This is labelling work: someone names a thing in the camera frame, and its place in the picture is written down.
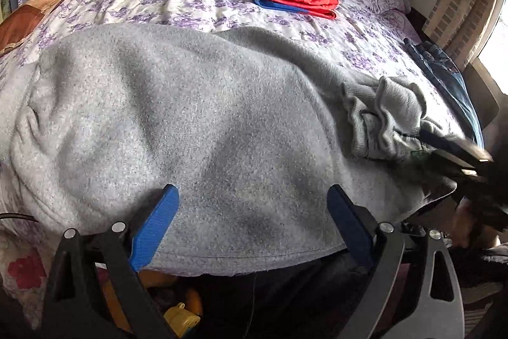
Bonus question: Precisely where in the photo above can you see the yellow plastic object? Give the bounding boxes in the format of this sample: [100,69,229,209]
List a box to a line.
[164,302,201,338]

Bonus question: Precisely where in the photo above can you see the brick pattern curtain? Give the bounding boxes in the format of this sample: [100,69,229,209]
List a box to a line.
[423,0,497,70]

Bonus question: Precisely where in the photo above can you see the purple floral bed sheet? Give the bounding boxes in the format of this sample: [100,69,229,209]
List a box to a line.
[1,0,463,136]

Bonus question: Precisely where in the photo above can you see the red flower bed skirt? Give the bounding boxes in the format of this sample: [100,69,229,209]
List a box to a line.
[1,220,58,329]

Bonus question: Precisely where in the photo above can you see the grey fleece pants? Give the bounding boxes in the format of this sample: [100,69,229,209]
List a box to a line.
[1,23,458,275]

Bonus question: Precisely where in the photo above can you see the blue denim jeans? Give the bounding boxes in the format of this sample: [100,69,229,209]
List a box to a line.
[404,38,484,148]

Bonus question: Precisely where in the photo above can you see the orange satin pillow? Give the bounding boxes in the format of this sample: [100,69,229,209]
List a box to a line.
[0,0,64,56]

